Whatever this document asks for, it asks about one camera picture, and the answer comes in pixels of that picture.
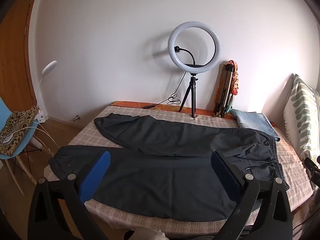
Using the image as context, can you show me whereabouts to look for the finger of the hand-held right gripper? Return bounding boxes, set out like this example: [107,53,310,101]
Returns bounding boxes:
[302,156,320,180]

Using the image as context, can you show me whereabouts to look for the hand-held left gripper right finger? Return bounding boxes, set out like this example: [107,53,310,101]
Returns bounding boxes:
[211,151,293,240]

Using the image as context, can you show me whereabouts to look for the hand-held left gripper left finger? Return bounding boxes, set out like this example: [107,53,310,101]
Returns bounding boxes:
[27,151,111,240]

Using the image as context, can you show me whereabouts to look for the dark grey pants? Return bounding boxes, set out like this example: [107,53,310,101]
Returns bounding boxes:
[48,113,290,222]

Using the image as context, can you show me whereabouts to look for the beige checked tablecloth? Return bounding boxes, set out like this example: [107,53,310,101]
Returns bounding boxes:
[44,105,314,230]

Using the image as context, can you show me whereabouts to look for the green striped white cushion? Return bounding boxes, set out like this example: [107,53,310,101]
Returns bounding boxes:
[283,74,320,165]

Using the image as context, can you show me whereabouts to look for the folded light blue jeans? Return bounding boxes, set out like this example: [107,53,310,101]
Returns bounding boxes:
[230,109,281,142]

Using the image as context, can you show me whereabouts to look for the light blue chair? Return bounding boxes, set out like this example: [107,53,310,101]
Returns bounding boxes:
[0,96,50,195]

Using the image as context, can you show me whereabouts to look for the black tripod legs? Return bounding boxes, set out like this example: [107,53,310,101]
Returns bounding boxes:
[178,73,200,118]

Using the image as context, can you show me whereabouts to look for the folded wooden fabric stool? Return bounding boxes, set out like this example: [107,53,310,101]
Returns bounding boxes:
[212,60,239,118]

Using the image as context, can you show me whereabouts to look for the leopard print cushion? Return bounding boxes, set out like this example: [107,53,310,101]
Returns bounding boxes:
[0,105,40,155]

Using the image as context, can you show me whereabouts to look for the white clamp lamp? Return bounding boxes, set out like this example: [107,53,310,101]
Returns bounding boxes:
[37,60,58,123]

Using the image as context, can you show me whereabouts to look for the wooden door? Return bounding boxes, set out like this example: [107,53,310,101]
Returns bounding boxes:
[0,0,42,110]

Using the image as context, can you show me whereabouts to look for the white cable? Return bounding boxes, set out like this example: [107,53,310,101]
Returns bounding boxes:
[5,124,54,155]

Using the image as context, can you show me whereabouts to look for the black ring light cable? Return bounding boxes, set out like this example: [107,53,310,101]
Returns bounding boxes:
[142,71,187,110]

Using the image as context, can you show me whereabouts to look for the white ring light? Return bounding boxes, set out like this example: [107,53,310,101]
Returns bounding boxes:
[167,21,222,74]

